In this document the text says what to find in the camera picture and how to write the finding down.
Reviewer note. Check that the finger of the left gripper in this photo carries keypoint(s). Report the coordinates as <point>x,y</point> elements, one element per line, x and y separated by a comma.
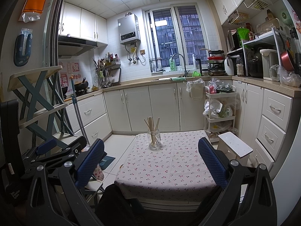
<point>74,148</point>
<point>46,147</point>

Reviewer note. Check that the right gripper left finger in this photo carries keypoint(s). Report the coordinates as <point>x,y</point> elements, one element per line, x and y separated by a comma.
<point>86,162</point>

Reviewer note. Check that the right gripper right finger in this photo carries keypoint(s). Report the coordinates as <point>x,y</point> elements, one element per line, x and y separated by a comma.
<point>213,162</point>

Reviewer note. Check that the wooden chopstick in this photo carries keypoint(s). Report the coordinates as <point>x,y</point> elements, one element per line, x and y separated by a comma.
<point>151,130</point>
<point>157,132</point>

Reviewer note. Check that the clear glass jar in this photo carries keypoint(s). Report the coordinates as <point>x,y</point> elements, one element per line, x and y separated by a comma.
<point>158,147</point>

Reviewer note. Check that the kitchen faucet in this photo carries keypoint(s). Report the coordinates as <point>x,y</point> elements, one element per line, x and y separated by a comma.
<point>183,63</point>

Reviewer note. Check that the blue dustpan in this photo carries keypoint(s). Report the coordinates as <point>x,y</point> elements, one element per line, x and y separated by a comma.
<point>106,161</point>

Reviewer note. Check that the floral trash bin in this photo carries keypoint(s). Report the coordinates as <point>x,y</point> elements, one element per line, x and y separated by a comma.
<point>98,173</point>

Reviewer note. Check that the white step stool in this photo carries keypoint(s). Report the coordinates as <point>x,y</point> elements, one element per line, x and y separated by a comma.
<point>229,142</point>

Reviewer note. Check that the cherry print tablecloth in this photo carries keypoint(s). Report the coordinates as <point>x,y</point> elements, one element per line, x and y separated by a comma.
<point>176,172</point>

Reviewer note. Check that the white rolling cart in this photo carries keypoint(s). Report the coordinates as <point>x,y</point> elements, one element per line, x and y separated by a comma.
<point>220,108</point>

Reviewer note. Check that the black wok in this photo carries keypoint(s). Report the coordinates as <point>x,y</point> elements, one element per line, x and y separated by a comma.
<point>81,86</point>

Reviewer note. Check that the white plastic bag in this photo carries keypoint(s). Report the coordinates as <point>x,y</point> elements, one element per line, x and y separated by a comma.
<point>195,89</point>

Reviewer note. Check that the plastic bottle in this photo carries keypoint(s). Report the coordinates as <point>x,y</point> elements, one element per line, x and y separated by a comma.
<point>240,66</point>

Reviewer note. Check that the black range hood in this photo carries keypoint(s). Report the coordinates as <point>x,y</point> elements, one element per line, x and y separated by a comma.
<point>72,47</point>

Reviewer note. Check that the stacked pots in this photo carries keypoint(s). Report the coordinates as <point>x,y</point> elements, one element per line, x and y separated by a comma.
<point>215,63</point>

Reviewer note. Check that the green soap bottle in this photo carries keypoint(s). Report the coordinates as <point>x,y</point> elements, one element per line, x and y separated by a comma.
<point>172,64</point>

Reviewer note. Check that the white electric kettle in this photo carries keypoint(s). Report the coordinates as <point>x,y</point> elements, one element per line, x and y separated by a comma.
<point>270,62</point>

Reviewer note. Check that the black microwave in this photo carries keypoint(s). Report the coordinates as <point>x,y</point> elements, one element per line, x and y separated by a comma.
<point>233,40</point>

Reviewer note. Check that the red pan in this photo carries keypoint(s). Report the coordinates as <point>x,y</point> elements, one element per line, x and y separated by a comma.
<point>287,61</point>

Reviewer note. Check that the grey water heater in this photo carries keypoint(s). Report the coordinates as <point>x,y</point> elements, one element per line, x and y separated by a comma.
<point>128,28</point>

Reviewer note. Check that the window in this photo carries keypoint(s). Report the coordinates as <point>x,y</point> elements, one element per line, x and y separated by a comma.
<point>175,29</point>

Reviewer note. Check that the orange package on wall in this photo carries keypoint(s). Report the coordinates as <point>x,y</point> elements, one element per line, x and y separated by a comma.
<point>32,10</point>

